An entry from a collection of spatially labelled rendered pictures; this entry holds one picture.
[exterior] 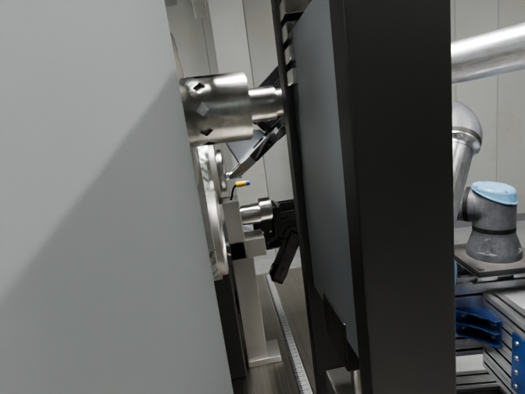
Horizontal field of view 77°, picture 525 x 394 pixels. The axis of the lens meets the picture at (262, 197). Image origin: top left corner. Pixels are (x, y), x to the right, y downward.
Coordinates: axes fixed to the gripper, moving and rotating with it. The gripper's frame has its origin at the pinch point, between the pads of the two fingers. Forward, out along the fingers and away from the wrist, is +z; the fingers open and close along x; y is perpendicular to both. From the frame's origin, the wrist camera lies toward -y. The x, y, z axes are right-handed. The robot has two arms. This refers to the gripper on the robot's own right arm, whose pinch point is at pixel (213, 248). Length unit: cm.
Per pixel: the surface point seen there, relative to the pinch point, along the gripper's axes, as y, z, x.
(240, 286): -3.7, -4.2, 11.3
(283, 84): 25.6, -10.9, 34.7
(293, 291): -19.1, -16.8, -11.9
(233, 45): 99, -28, -256
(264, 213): 8.4, -10.0, 11.5
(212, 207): 13.0, -2.4, 21.8
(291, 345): -19.0, -12.0, 8.1
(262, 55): 92, -57, -279
